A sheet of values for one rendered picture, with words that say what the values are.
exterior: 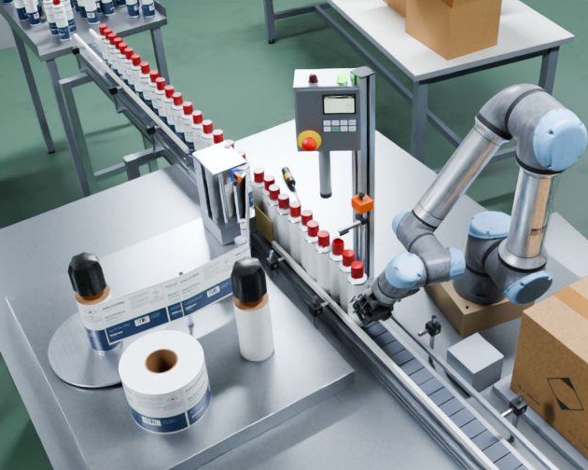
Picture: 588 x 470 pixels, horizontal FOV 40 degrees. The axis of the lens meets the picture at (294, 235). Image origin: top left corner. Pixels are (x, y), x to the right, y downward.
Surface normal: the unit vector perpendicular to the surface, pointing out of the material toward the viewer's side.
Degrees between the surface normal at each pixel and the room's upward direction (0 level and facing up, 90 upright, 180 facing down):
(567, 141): 85
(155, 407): 90
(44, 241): 0
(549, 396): 90
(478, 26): 91
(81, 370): 0
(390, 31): 0
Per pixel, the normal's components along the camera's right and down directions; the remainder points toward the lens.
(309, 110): -0.06, 0.63
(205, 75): -0.06, -0.77
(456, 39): 0.45, 0.55
